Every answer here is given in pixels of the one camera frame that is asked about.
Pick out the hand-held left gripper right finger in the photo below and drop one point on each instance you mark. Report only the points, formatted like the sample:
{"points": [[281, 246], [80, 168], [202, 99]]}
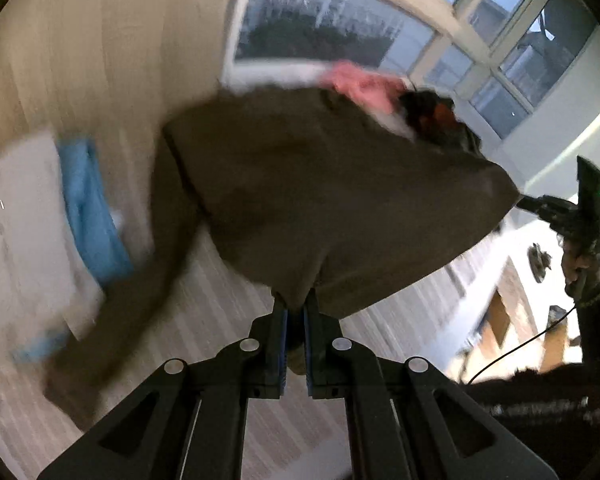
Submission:
{"points": [[309, 360]]}

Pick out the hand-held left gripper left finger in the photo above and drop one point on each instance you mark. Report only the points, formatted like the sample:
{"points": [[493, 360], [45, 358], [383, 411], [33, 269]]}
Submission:
{"points": [[281, 355]]}

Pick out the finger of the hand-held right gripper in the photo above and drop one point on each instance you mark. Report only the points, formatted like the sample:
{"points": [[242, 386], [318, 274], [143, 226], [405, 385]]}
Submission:
{"points": [[540, 204]]}

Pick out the olive brown garment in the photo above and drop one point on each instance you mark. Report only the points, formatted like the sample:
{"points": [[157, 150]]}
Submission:
{"points": [[305, 185]]}

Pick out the person's right hand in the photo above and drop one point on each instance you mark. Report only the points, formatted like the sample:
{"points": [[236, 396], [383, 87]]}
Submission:
{"points": [[575, 265]]}

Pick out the small dark object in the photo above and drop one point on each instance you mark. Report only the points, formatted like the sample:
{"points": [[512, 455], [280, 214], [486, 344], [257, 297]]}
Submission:
{"points": [[540, 260]]}

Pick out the plaid blanket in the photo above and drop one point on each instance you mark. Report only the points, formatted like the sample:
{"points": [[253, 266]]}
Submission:
{"points": [[220, 310]]}

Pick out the dark green jacket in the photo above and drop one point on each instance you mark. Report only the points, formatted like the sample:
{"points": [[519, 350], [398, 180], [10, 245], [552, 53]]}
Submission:
{"points": [[467, 140]]}

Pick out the wooden furniture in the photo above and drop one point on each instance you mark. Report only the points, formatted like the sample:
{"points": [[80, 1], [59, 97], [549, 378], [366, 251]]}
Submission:
{"points": [[510, 305]]}

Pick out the pink garment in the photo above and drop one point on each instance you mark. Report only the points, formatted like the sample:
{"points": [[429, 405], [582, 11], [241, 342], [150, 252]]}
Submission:
{"points": [[360, 85]]}

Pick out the blue folded garment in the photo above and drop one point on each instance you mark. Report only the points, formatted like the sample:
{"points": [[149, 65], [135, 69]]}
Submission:
{"points": [[90, 220]]}

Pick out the beige folded shirt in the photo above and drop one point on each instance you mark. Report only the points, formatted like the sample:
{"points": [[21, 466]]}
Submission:
{"points": [[25, 240]]}

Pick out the light wooden board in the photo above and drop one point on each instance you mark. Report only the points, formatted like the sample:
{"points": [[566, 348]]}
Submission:
{"points": [[105, 50]]}

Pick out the cream window frame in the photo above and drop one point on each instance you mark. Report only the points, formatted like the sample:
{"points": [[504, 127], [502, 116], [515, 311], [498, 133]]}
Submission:
{"points": [[460, 15]]}

